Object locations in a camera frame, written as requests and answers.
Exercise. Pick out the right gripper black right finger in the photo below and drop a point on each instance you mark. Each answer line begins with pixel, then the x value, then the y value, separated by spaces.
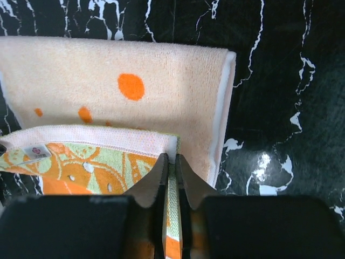
pixel 218 226

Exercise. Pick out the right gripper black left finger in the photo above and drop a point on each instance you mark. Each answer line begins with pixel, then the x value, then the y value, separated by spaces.
pixel 131 225

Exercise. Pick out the orange white patterned towel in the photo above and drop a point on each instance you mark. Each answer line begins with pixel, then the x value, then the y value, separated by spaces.
pixel 95 114

